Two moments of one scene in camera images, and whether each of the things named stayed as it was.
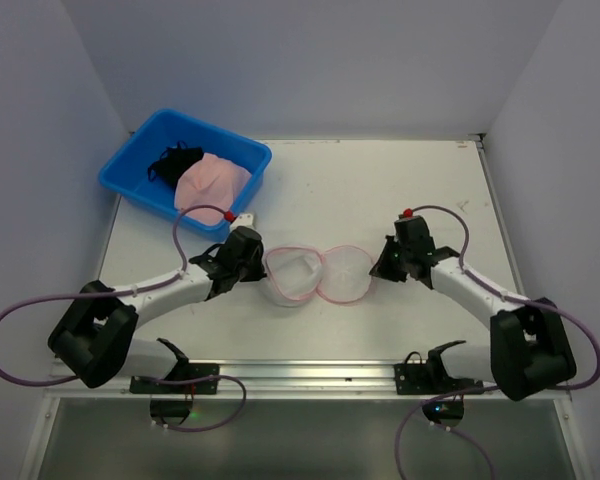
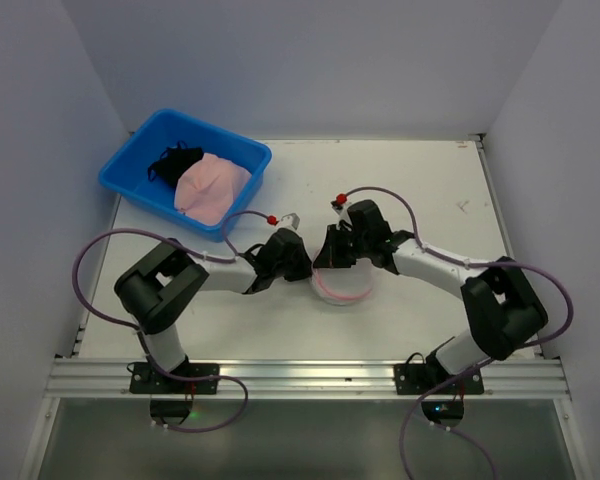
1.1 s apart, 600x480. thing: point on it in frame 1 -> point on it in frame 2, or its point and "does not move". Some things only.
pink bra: (211, 180) does not move
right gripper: (385, 265) -> (333, 245)
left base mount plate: (181, 371) does not move
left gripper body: (253, 267) -> (296, 257)
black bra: (173, 162) does not move
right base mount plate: (414, 379) does not move
